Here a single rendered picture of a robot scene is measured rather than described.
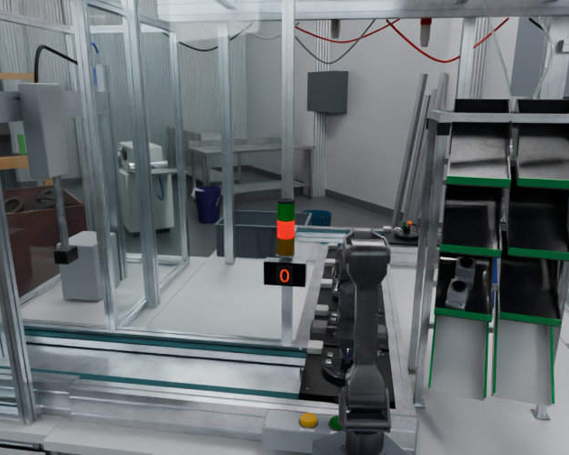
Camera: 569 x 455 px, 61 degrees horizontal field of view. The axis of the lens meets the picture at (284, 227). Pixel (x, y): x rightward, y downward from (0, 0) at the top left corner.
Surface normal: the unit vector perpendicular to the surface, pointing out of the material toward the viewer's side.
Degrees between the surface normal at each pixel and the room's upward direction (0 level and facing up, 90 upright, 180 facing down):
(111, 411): 90
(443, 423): 0
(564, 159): 25
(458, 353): 45
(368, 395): 64
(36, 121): 90
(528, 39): 90
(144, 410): 90
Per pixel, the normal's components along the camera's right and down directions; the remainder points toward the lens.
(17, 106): 0.99, 0.04
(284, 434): -0.15, 0.27
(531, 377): -0.22, -0.50
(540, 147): -0.13, -0.76
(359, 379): -0.03, -0.18
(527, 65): -0.87, 0.13
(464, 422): 0.00, -0.96
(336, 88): 0.48, 0.24
